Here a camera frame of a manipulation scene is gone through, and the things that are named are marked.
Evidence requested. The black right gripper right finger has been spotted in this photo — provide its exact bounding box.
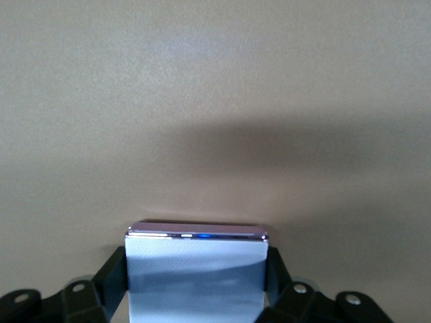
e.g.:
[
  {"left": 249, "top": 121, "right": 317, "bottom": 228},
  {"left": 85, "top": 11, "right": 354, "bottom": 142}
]
[{"left": 265, "top": 246, "right": 394, "bottom": 323}]

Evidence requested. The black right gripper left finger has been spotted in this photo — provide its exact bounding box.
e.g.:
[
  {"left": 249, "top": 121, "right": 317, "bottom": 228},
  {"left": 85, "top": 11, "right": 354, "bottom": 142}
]
[{"left": 0, "top": 246, "right": 129, "bottom": 323}]

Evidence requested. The brown table cover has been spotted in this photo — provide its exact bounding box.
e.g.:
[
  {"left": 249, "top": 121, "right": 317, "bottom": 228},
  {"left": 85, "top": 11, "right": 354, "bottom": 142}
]
[{"left": 0, "top": 0, "right": 431, "bottom": 323}]

